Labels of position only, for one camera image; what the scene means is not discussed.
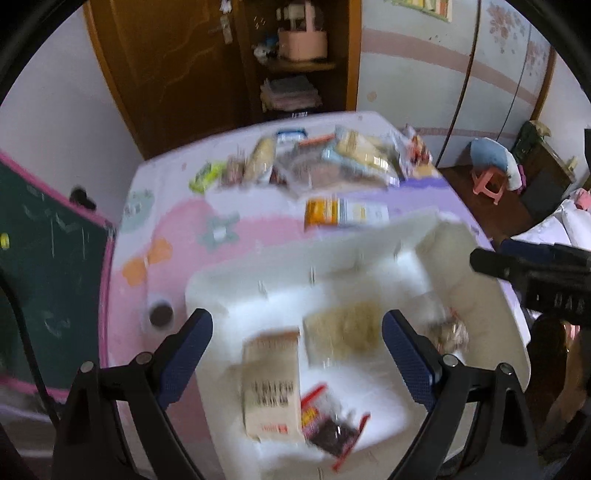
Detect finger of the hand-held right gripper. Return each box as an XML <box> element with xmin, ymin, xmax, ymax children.
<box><xmin>501</xmin><ymin>239</ymin><xmax>557</xmax><ymax>259</ymax></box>
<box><xmin>470</xmin><ymin>248</ymin><xmax>532</xmax><ymax>283</ymax></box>

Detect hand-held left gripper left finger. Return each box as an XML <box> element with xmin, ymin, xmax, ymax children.
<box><xmin>52</xmin><ymin>308</ymin><xmax>214</xmax><ymax>480</ymax></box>

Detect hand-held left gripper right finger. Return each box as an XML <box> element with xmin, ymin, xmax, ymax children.
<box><xmin>381</xmin><ymin>309</ymin><xmax>541</xmax><ymax>480</ymax></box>

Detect orange white snack packet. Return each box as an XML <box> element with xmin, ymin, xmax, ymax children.
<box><xmin>304</xmin><ymin>196</ymin><xmax>391</xmax><ymax>230</ymax></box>

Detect pile of snack packets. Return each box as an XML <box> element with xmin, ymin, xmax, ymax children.
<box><xmin>189</xmin><ymin>124</ymin><xmax>439</xmax><ymax>197</ymax></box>

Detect person's right forearm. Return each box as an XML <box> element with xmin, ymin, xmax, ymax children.
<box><xmin>545</xmin><ymin>323</ymin><xmax>591</xmax><ymax>444</ymax></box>

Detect white bedding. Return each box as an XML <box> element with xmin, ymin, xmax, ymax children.
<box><xmin>510</xmin><ymin>189</ymin><xmax>591</xmax><ymax>252</ymax></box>

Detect clear wrapped snack packet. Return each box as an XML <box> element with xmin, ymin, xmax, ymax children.
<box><xmin>427</xmin><ymin>309</ymin><xmax>469</xmax><ymax>358</ymax></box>

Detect small dark round cup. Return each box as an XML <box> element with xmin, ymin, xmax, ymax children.
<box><xmin>148</xmin><ymin>302</ymin><xmax>175</xmax><ymax>328</ymax></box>

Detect pale noodle packet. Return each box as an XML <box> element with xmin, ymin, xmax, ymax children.
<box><xmin>302</xmin><ymin>302</ymin><xmax>384</xmax><ymax>365</ymax></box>

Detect pink plastic stool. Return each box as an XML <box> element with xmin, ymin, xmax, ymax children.
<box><xmin>472</xmin><ymin>168</ymin><xmax>523</xmax><ymax>205</ymax></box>

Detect dark wooden cabinet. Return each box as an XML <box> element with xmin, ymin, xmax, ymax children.
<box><xmin>510</xmin><ymin>121</ymin><xmax>580</xmax><ymax>220</ymax></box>

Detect beige cardboard snack box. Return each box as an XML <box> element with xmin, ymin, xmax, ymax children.
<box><xmin>241</xmin><ymin>330</ymin><xmax>303</xmax><ymax>441</ymax></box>

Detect red dark snack packet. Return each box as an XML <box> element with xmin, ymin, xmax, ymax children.
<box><xmin>300</xmin><ymin>382</ymin><xmax>371</xmax><ymax>472</ymax></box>

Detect blue white cushion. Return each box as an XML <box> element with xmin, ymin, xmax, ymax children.
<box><xmin>470</xmin><ymin>138</ymin><xmax>519</xmax><ymax>190</ymax></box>

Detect pastel printed tablecloth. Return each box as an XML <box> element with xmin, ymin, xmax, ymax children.
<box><xmin>99</xmin><ymin>111</ymin><xmax>532</xmax><ymax>480</ymax></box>

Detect black chalkboard clip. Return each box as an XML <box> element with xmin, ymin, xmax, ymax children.
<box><xmin>69</xmin><ymin>187</ymin><xmax>97</xmax><ymax>210</ymax></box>

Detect pastel floral wardrobe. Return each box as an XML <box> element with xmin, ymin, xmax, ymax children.
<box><xmin>360</xmin><ymin>0</ymin><xmax>555</xmax><ymax>148</ymax></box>

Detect wooden shelf unit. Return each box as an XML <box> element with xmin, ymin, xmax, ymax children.
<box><xmin>235</xmin><ymin>0</ymin><xmax>362</xmax><ymax>125</ymax></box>

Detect folded cloths stack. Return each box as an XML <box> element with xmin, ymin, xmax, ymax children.
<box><xmin>260</xmin><ymin>76</ymin><xmax>322</xmax><ymax>112</ymax></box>

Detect wooden door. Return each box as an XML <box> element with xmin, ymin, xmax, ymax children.
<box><xmin>85</xmin><ymin>0</ymin><xmax>241</xmax><ymax>158</ymax></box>

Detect pink basket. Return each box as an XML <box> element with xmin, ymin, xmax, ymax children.
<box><xmin>277</xmin><ymin>2</ymin><xmax>328</xmax><ymax>62</ymax></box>

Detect small toys on shelf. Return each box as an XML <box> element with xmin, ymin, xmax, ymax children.
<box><xmin>254</xmin><ymin>39</ymin><xmax>280</xmax><ymax>63</ymax></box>

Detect green chalkboard pink frame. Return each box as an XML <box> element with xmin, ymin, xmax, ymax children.
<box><xmin>0</xmin><ymin>152</ymin><xmax>116</xmax><ymax>402</ymax></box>

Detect black cable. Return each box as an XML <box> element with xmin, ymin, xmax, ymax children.
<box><xmin>0</xmin><ymin>268</ymin><xmax>61</xmax><ymax>430</ymax></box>

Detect colourful wall poster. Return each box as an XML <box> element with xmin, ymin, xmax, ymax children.
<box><xmin>392</xmin><ymin>0</ymin><xmax>453</xmax><ymax>21</ymax></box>

